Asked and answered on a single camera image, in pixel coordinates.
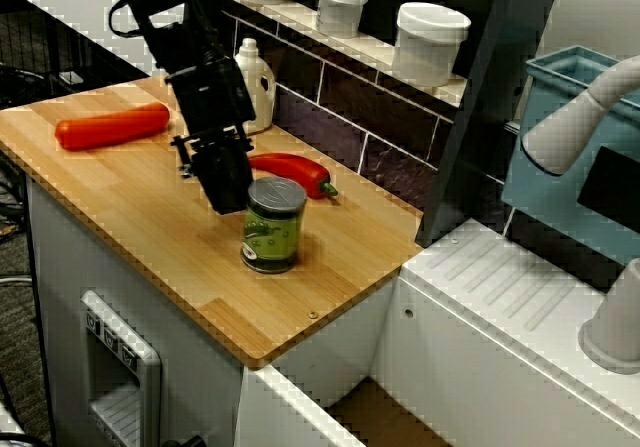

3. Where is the grey toy faucet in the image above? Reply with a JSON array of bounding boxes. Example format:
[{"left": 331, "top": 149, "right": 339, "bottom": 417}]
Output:
[{"left": 520, "top": 54, "right": 640, "bottom": 376}]

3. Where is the small white plastic jar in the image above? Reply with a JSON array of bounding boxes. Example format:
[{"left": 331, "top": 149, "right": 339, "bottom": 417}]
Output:
[{"left": 315, "top": 0, "right": 371, "bottom": 39}]

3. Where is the orange toy sausage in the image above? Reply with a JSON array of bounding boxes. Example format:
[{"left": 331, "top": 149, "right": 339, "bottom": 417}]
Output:
[{"left": 53, "top": 101, "right": 171, "bottom": 152}]

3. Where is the tall white plastic jar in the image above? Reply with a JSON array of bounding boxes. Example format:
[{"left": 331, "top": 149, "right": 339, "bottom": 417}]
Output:
[{"left": 390, "top": 1, "right": 472, "bottom": 88}]

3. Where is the white toy detergent bottle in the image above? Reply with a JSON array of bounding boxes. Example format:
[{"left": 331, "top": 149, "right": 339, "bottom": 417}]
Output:
[{"left": 233, "top": 37, "right": 276, "bottom": 136}]

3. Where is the red toy chili pepper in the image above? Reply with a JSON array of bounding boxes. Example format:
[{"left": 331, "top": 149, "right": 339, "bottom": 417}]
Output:
[{"left": 247, "top": 152, "right": 340, "bottom": 202}]

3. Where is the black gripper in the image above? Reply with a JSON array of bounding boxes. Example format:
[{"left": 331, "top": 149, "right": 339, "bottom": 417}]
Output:
[{"left": 166, "top": 58, "right": 257, "bottom": 216}]

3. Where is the black mesh panel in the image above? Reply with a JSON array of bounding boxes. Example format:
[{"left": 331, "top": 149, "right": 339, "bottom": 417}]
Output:
[{"left": 0, "top": 0, "right": 151, "bottom": 113}]

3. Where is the green labelled tin can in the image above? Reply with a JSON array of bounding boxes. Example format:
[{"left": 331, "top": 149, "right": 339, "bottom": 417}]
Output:
[{"left": 240, "top": 176, "right": 308, "bottom": 275}]

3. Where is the white toy kitchen cabinet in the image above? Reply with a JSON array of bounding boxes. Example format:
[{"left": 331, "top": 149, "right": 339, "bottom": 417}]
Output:
[{"left": 24, "top": 176, "right": 401, "bottom": 447}]

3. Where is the dark shelf unit with tiles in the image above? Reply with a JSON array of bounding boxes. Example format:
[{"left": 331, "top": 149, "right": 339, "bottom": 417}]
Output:
[{"left": 192, "top": 0, "right": 569, "bottom": 248}]

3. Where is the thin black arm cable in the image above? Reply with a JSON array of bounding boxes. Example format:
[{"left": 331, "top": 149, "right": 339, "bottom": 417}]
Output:
[{"left": 107, "top": 0, "right": 147, "bottom": 38}]

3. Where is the white toy sink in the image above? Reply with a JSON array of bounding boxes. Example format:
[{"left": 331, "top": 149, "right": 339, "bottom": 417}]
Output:
[{"left": 239, "top": 219, "right": 640, "bottom": 447}]

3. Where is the blue plastic bin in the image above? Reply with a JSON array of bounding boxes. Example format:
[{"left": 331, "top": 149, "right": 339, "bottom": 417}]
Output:
[{"left": 501, "top": 45, "right": 640, "bottom": 268}]

